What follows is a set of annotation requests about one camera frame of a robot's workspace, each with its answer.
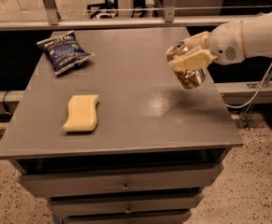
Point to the middle grey drawer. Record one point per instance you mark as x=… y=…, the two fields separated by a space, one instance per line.
x=126 y=204

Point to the yellow sponge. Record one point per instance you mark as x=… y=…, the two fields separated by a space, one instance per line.
x=82 y=116

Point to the metal railing frame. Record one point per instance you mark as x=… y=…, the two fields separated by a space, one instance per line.
x=20 y=15

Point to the grey drawer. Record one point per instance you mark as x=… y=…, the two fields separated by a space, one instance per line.
x=158 y=217
x=121 y=180
x=126 y=204

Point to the blue chip bag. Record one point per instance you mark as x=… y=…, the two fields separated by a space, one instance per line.
x=64 y=52

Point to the bottom grey drawer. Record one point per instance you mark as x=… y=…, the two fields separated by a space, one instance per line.
x=158 y=217

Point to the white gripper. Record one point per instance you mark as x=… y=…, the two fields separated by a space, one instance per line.
x=226 y=43

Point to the top grey drawer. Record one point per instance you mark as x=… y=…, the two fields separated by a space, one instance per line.
x=121 y=180

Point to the black office chair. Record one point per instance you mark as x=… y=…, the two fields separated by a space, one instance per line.
x=108 y=9

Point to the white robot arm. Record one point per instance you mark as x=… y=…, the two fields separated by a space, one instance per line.
x=257 y=39

